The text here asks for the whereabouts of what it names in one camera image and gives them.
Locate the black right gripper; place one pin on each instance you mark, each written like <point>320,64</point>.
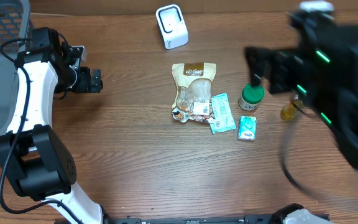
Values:
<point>282,72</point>

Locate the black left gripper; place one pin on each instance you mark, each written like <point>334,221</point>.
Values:
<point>93,83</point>

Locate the yellow dish soap bottle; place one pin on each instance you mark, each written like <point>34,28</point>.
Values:
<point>290,111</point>

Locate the green lid jar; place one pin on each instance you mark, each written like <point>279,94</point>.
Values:
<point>250,97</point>

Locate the small teal tissue pack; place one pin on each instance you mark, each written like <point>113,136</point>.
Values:
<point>247,128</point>

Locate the teal wet wipes pack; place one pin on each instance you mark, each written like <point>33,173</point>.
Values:
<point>224,120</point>

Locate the brown snack bag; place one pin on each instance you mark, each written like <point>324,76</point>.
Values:
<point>193,99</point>

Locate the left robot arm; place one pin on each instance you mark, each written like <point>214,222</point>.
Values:
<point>33,159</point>

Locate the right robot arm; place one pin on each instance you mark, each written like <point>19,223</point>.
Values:
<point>322,69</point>

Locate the white barcode scanner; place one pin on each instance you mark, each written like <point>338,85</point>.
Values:
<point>172,26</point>

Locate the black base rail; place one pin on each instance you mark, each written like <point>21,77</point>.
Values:
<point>249,219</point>

